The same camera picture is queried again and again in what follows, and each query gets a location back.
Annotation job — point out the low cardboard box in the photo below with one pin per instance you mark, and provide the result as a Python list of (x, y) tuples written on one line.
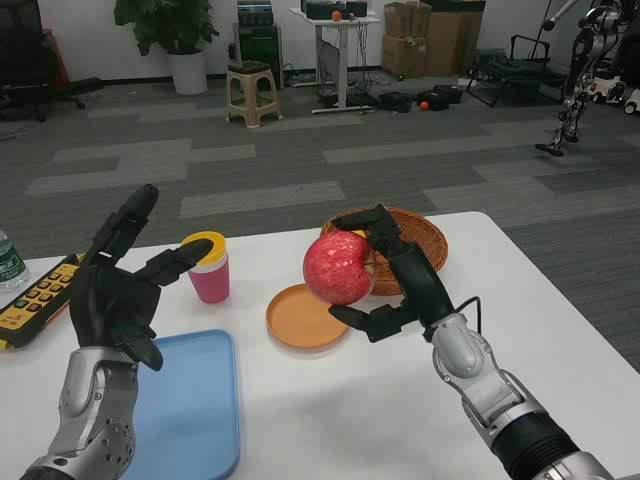
[(402, 57)]

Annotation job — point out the small open cardboard box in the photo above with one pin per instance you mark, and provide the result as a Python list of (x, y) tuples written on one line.
[(405, 20)]

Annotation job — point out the orange round plate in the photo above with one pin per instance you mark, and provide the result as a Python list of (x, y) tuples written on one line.
[(300, 325)]

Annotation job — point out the blue plastic tray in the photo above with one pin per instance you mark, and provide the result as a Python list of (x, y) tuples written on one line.
[(195, 400)]

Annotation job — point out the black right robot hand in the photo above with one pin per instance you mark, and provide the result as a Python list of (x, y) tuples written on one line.
[(422, 285)]

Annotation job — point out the large cardboard box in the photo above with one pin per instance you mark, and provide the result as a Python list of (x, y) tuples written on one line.
[(455, 45)]

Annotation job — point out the white standing desk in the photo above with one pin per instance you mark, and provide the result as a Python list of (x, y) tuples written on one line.
[(342, 60)]

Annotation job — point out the pink cup yellow rim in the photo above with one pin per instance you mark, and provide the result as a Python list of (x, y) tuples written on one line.
[(212, 285)]

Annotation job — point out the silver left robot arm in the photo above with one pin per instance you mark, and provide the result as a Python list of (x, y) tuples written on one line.
[(85, 400)]

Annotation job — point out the beige plastic stool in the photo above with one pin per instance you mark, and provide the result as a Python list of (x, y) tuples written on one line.
[(252, 75)]

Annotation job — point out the small white toy car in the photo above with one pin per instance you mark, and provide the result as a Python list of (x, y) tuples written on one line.
[(607, 92)]

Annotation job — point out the silver humanoid robot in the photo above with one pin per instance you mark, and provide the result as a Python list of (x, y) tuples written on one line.
[(582, 45)]

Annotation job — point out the black green cabinet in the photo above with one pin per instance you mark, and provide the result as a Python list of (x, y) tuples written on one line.
[(260, 55)]

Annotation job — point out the wide black equipment box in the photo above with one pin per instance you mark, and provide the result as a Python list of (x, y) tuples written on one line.
[(325, 10)]

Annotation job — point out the black folding cot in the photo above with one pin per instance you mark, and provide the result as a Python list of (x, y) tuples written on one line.
[(510, 75)]

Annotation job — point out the red apple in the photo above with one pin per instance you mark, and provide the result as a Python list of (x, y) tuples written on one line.
[(332, 270)]

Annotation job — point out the small black equipment box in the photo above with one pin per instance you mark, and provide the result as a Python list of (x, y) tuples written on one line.
[(357, 8)]

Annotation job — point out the brown wicker basket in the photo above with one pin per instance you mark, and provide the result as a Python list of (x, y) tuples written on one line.
[(425, 240)]

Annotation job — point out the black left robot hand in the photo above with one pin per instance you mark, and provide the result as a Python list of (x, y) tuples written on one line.
[(110, 305)]

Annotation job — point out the black device stack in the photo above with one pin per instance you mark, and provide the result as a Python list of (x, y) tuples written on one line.
[(255, 12)]

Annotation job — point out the clear plastic water bottle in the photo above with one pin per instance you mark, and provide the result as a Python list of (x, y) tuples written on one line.
[(10, 265)]

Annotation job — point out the black office chair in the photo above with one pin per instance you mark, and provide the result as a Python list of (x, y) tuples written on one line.
[(20, 50)]

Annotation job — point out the black bag on boxes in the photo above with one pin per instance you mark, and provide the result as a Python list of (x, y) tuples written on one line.
[(460, 5)]

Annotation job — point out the yellow black remote controller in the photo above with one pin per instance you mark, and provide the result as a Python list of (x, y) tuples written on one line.
[(30, 305)]

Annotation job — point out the green plant in white pot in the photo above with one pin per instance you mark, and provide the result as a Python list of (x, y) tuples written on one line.
[(187, 70)]

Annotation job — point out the black floor bag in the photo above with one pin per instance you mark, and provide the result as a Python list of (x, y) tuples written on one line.
[(442, 96), (395, 101)]

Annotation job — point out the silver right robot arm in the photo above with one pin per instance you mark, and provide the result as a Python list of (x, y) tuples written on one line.
[(470, 360)]

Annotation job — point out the large white toy car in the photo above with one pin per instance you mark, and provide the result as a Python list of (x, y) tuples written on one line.
[(632, 102)]

